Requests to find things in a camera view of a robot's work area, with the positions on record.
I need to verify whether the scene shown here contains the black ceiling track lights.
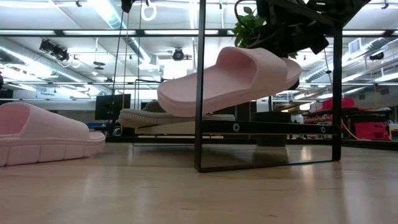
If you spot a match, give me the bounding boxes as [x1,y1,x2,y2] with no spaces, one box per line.
[39,39,71,62]

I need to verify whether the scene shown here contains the green potted plant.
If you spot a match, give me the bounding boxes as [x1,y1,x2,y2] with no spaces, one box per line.
[233,5,299,147]

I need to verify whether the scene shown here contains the black metal table frame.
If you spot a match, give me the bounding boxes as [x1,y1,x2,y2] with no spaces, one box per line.
[104,136,398,149]

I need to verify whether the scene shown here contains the wooden shelf with black frame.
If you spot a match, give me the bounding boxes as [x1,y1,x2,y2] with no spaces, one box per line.
[132,0,343,174]

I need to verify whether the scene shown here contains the black monitor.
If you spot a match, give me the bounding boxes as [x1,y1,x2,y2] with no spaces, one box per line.
[95,93,132,121]

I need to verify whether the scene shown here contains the yellow cable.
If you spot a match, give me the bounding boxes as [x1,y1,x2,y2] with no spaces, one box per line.
[340,119,363,141]

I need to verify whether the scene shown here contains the pink slide sandal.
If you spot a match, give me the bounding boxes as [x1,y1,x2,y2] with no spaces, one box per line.
[0,101,106,167]
[157,46,303,118]

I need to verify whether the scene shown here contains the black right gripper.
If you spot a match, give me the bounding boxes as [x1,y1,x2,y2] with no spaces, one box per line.
[248,6,330,91]

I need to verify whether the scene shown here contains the black ceiling spotlight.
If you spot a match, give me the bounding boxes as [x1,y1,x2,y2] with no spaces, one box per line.
[172,47,185,62]

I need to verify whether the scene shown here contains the black workbench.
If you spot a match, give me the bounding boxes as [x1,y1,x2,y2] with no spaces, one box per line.
[303,107,393,139]

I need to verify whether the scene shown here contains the red storage box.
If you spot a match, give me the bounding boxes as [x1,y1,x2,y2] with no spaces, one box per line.
[317,98,355,111]
[354,121,391,141]

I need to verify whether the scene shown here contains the white hanging ring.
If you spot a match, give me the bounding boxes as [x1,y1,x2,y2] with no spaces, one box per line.
[141,2,158,22]

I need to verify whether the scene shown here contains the black hanging cable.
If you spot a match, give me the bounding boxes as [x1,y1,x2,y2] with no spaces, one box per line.
[111,9,126,94]

